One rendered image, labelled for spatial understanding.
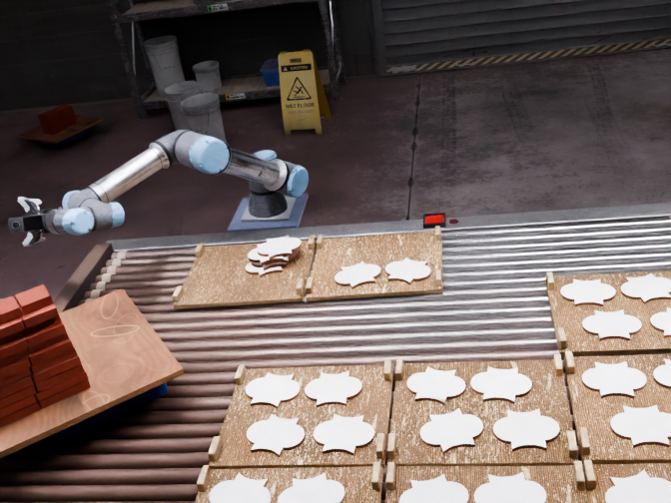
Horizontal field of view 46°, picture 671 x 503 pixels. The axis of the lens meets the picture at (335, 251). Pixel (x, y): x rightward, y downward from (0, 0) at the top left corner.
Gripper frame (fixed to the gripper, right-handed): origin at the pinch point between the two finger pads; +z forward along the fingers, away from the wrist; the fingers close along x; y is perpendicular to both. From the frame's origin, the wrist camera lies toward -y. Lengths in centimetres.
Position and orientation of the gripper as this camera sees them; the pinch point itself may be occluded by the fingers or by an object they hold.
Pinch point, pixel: (19, 222)
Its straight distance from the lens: 267.9
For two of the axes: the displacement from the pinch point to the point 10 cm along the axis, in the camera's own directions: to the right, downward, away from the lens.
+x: -0.7, -9.9, -1.1
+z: -7.3, -0.3, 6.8
